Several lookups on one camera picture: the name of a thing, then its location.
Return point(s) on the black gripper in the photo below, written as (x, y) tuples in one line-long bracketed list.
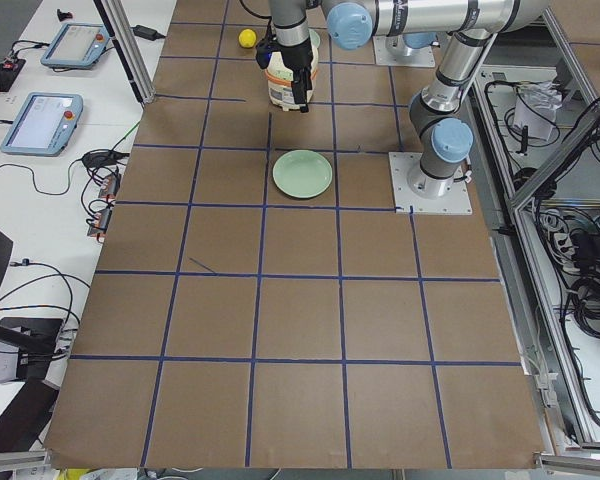
[(295, 58)]

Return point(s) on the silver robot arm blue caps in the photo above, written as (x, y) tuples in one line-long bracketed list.
[(472, 27)]

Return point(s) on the white rice cooker orange band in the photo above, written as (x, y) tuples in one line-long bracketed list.
[(279, 79)]

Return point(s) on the light green bowl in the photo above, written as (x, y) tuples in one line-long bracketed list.
[(315, 38)]

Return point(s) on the yellow lemon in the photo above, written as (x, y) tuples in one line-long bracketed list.
[(247, 38)]

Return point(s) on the green plate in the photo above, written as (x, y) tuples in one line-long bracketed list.
[(302, 174)]

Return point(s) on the black power adapter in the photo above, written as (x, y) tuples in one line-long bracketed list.
[(147, 33)]

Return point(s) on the upper blue teach pendant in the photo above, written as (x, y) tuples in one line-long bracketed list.
[(76, 46)]

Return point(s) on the blue teach pendant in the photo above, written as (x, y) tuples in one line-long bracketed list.
[(76, 46), (44, 124)]

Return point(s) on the crumpled white paper bag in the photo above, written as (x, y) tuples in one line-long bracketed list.
[(536, 109)]

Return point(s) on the brown paper mat blue grid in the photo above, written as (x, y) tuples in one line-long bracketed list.
[(231, 325)]

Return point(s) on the lower blue teach pendant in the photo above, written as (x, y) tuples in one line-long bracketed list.
[(44, 124)]

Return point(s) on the aluminium frame post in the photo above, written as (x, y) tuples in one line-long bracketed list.
[(117, 25)]

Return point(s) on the black camera stand base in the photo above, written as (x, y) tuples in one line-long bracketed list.
[(27, 347)]

